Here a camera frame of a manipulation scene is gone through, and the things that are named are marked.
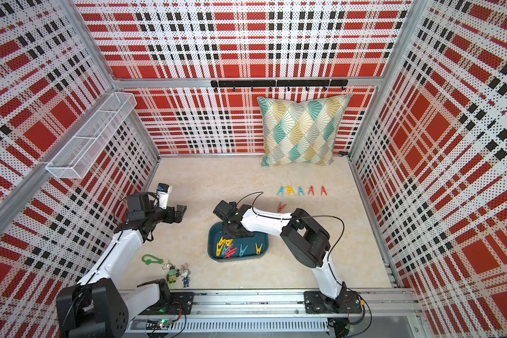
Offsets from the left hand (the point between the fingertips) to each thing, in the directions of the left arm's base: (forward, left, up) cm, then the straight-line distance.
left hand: (177, 205), depth 87 cm
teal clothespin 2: (+15, -54, -11) cm, 57 cm away
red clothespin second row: (+6, -44, -13) cm, 47 cm away
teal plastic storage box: (-14, -30, -11) cm, 35 cm away
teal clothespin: (+16, -44, -12) cm, 49 cm away
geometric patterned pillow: (+29, -54, +14) cm, 63 cm away
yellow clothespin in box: (-13, -18, -10) cm, 24 cm away
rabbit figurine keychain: (-24, -7, -9) cm, 27 cm away
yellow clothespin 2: (+16, -49, -11) cm, 53 cm away
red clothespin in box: (-16, -23, -10) cm, 29 cm away
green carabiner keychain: (-19, +11, -11) cm, 24 cm away
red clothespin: (+16, -60, -12) cm, 63 cm away
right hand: (-8, -23, -9) cm, 26 cm away
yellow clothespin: (-15, -34, -11) cm, 39 cm away
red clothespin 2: (+16, -66, -12) cm, 69 cm away
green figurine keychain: (-25, -2, -9) cm, 26 cm away
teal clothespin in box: (-16, -27, -10) cm, 33 cm away
